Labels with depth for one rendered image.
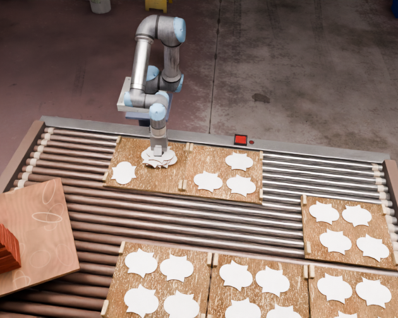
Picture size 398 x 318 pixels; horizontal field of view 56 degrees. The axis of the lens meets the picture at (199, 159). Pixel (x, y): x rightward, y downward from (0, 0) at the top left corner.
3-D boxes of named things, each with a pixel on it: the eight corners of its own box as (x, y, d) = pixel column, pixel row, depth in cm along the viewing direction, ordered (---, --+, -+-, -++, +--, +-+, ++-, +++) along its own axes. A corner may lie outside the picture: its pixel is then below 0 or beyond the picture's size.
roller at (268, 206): (23, 175, 200) (20, 170, 197) (391, 219, 190) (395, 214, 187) (19, 182, 197) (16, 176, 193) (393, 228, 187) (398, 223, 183)
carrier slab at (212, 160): (190, 146, 213) (190, 144, 212) (261, 154, 211) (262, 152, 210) (181, 195, 190) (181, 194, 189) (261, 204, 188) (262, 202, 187)
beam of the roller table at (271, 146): (44, 122, 231) (42, 115, 227) (385, 159, 220) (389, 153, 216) (39, 131, 226) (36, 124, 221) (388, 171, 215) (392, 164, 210)
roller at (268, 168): (42, 142, 217) (39, 136, 213) (381, 182, 207) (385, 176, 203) (38, 148, 214) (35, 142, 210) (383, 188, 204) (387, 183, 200)
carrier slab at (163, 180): (119, 139, 215) (119, 137, 214) (189, 146, 213) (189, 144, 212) (102, 186, 192) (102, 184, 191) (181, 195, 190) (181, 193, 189)
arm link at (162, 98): (148, 88, 188) (144, 102, 181) (170, 91, 188) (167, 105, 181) (148, 100, 194) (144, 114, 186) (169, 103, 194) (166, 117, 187)
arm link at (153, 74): (141, 79, 237) (140, 62, 226) (162, 82, 237) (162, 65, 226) (138, 92, 229) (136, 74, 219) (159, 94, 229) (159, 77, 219)
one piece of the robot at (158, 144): (146, 138, 181) (148, 161, 193) (165, 139, 181) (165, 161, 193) (150, 122, 189) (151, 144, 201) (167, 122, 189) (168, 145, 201)
